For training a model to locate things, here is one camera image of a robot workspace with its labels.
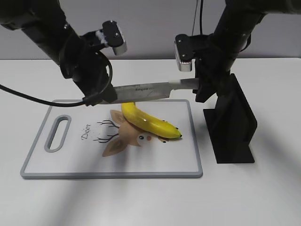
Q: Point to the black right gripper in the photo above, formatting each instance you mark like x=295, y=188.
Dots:
x=214, y=58

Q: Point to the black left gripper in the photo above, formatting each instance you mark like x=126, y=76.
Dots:
x=87, y=69

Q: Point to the white-handled kitchen knife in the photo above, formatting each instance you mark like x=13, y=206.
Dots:
x=152, y=91

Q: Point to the yellow plastic banana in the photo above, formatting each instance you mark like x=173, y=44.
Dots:
x=149, y=123

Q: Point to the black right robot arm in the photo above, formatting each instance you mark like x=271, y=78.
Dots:
x=240, y=17

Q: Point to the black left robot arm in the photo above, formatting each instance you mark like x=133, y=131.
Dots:
x=44, y=22

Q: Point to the black knife stand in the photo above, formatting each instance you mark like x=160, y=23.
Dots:
x=231, y=126

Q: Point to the grey-rimmed deer cutting board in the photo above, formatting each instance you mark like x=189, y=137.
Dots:
x=97, y=142

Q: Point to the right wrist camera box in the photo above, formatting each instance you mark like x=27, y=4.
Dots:
x=183, y=52

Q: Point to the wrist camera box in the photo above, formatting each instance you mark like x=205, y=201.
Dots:
x=111, y=36
x=183, y=52

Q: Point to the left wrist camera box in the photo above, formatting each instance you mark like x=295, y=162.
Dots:
x=111, y=36

